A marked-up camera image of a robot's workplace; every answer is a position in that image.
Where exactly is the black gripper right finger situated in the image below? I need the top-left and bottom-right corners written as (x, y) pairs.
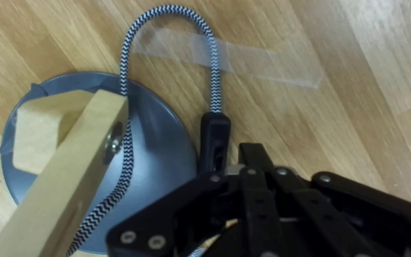
top-left (251, 141), bottom-right (411, 257)

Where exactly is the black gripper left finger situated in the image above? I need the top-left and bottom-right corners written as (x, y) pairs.
top-left (106, 141), bottom-right (283, 257)

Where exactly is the clear adhesive tape strip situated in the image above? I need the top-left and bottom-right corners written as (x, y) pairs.
top-left (134, 25), bottom-right (325, 89)

